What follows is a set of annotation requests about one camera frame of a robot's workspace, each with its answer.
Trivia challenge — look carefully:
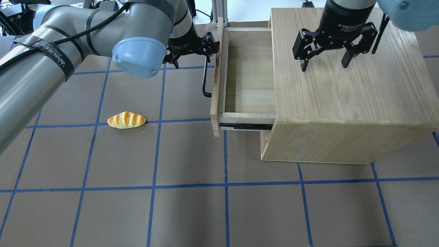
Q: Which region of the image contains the light wooden drawer cabinet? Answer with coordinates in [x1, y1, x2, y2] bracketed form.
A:
[261, 8, 439, 164]

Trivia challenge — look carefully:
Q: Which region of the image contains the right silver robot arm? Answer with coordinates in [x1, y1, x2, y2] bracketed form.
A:
[292, 0, 439, 72]

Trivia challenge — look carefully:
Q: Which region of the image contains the wooden drawer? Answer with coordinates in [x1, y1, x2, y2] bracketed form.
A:
[210, 26, 276, 137]

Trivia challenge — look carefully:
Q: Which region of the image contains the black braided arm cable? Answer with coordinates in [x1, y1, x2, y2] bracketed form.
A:
[0, 0, 138, 73]

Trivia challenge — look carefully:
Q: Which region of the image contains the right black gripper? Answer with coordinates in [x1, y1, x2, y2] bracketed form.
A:
[292, 0, 378, 72]

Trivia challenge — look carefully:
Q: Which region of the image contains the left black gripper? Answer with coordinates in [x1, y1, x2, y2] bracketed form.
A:
[163, 24, 218, 68]

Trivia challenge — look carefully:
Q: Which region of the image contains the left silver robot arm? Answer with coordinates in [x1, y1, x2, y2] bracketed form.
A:
[0, 0, 219, 152]

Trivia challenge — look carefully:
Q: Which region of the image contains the aluminium frame post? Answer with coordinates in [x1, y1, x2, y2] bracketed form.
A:
[211, 0, 229, 27]

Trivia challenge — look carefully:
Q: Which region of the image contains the black metal drawer handle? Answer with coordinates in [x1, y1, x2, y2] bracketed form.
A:
[202, 55, 212, 97]

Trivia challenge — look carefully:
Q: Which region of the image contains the toy bread roll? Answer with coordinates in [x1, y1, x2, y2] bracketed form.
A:
[107, 111, 147, 129]

